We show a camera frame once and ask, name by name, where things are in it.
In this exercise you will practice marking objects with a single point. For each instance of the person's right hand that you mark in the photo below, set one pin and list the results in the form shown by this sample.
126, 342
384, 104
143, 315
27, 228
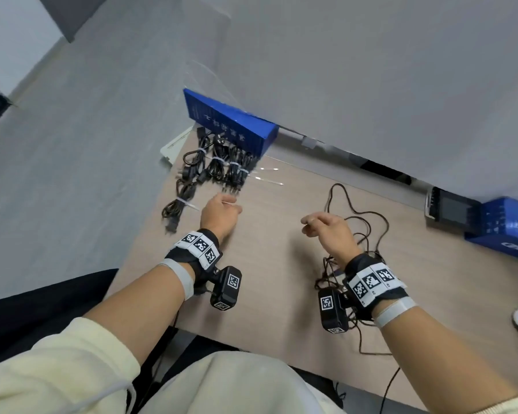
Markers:
334, 234

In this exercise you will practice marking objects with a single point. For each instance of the person's left hand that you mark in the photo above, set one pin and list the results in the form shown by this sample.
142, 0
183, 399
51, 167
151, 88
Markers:
218, 217

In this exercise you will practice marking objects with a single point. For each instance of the person's left forearm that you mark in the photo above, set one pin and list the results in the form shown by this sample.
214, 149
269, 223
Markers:
125, 323

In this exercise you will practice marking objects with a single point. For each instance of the person's right forearm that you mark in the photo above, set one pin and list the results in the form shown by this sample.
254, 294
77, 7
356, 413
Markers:
440, 357

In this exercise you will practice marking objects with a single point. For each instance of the person's cream sweater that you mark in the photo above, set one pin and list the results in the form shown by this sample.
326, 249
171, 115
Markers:
233, 383

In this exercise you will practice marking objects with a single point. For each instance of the grey left wristband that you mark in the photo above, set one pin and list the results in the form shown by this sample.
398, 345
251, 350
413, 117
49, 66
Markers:
179, 278

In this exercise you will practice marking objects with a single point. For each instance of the grey wristband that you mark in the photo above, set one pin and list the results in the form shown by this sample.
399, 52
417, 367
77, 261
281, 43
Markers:
395, 312
179, 278

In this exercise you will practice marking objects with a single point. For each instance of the light wooden table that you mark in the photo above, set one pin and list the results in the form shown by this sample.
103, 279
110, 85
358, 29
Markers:
414, 263

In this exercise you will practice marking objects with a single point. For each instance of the grey desk clamp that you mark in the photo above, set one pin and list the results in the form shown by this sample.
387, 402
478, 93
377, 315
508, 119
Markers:
309, 143

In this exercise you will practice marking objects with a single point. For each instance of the blue triangular box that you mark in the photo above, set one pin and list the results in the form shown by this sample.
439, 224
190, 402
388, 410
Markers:
229, 120

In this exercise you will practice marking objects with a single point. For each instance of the grey right wristband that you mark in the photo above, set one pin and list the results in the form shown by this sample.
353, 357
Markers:
395, 312

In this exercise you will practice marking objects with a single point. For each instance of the small black screen device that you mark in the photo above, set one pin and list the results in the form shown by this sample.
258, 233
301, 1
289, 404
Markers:
453, 209

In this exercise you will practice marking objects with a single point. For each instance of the black office chair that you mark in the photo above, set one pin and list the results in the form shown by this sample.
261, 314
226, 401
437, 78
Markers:
198, 344

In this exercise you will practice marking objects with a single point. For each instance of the blue rectangular box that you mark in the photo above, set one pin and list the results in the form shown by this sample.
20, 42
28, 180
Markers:
500, 232

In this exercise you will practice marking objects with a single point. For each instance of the grey door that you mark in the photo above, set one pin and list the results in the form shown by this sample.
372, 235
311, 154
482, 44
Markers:
69, 12

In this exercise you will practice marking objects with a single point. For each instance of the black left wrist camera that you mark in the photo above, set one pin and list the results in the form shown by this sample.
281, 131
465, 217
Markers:
226, 288

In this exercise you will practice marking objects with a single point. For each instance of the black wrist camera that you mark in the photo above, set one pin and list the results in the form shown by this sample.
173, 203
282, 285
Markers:
332, 310
226, 288

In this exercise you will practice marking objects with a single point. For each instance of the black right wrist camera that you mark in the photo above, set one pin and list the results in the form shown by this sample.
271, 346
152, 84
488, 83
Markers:
332, 310

